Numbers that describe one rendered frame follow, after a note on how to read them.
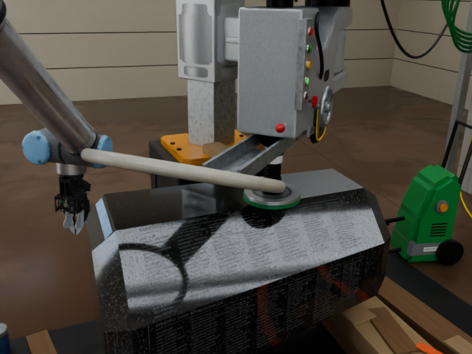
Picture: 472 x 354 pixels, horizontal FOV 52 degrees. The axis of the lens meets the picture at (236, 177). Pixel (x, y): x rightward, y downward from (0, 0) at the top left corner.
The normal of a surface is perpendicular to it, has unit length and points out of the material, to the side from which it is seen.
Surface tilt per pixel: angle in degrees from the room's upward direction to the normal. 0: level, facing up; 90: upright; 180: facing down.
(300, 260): 45
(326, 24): 40
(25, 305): 0
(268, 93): 90
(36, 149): 86
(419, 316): 0
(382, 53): 90
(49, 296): 0
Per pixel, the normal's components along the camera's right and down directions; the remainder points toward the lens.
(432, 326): 0.01, -0.93
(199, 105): -0.59, 0.29
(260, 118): -0.40, 0.32
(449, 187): 0.15, 0.36
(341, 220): 0.29, -0.43
